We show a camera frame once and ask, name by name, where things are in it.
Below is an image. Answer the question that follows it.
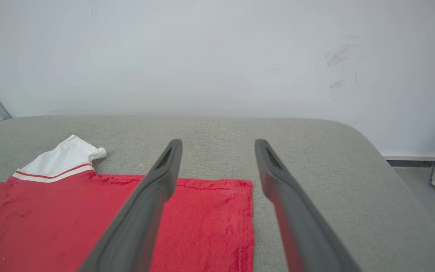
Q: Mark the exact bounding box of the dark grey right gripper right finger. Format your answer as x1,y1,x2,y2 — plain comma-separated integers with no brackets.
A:
255,138,362,272

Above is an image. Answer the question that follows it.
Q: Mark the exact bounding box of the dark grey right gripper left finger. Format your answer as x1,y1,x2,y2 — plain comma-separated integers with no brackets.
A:
78,139,184,272

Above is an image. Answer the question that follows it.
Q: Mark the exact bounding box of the red white basketball jersey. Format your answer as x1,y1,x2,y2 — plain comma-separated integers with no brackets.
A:
0,134,255,272

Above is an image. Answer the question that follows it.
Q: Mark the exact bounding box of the white baseboard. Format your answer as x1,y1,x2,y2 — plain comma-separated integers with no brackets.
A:
382,151,435,162

